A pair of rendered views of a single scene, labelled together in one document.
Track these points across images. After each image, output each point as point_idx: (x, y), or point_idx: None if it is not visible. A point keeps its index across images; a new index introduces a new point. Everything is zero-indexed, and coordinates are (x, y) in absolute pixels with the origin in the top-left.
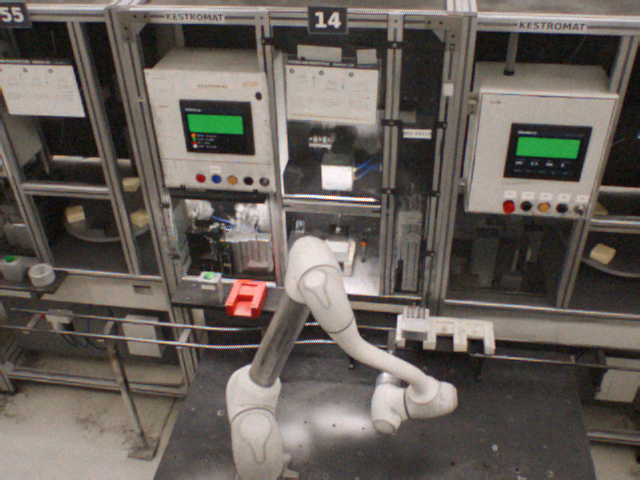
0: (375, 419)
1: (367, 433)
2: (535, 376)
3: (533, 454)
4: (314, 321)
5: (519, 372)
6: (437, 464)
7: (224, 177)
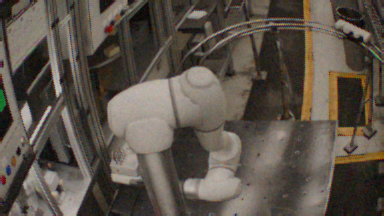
0: (235, 190)
1: None
2: None
3: (247, 146)
4: None
5: None
6: (247, 191)
7: (9, 163)
